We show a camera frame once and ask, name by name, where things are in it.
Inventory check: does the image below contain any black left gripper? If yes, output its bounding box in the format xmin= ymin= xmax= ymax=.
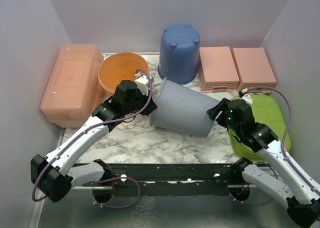
xmin=124 ymin=87 xmax=158 ymax=116

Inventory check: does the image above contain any light blue plastic bucket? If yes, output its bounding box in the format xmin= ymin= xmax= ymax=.
xmin=149 ymin=78 xmax=219 ymax=138

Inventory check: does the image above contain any pink perforated basket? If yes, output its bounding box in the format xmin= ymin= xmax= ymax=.
xmin=231 ymin=47 xmax=277 ymax=93
xmin=197 ymin=46 xmax=240 ymax=92

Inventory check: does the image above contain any orange plastic bucket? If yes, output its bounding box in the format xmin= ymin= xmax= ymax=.
xmin=98 ymin=52 xmax=150 ymax=97

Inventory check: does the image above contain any green plastic tray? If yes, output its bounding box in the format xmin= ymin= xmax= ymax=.
xmin=229 ymin=95 xmax=287 ymax=162

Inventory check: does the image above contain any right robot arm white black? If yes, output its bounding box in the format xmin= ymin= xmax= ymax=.
xmin=207 ymin=98 xmax=320 ymax=228

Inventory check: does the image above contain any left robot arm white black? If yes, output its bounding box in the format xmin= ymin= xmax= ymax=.
xmin=30 ymin=75 xmax=157 ymax=202

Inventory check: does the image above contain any translucent pink storage box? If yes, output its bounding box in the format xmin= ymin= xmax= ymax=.
xmin=40 ymin=44 xmax=104 ymax=128

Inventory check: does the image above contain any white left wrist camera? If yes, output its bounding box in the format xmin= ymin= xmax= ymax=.
xmin=134 ymin=72 xmax=154 ymax=96

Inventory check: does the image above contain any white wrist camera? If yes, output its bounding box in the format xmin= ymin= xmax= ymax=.
xmin=134 ymin=72 xmax=154 ymax=96
xmin=238 ymin=88 xmax=253 ymax=106

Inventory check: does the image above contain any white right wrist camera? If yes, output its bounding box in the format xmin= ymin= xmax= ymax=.
xmin=238 ymin=88 xmax=253 ymax=106

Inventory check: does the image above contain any black metal base rail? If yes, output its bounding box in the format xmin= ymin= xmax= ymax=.
xmin=72 ymin=163 xmax=276 ymax=198

